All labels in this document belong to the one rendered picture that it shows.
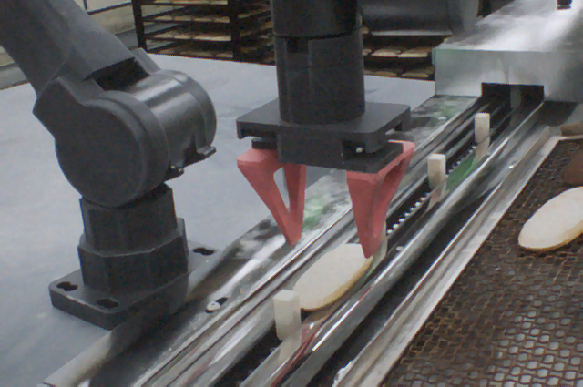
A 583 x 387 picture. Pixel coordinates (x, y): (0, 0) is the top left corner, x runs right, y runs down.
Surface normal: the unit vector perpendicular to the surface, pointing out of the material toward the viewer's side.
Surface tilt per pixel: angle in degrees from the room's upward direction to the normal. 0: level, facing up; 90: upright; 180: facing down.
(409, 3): 103
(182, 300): 0
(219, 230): 0
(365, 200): 111
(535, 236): 23
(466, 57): 90
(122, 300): 0
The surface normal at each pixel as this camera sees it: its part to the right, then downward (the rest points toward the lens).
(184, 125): 0.89, -0.09
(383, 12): -0.35, 0.63
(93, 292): -0.08, -0.94
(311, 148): -0.50, 0.33
